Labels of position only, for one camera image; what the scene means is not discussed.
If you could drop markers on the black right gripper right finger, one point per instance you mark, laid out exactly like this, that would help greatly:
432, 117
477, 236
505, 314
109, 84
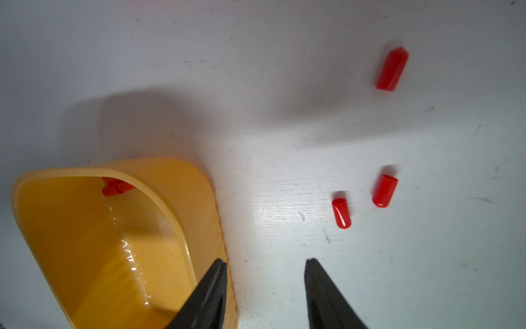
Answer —
327, 307

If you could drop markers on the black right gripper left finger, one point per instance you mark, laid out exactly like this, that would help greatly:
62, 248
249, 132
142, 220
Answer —
205, 308

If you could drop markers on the red protection sleeve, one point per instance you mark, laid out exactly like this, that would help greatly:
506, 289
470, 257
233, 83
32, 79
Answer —
341, 213
392, 70
115, 187
384, 190

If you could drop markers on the yellow plastic storage box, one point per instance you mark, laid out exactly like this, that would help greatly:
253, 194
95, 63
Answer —
126, 261

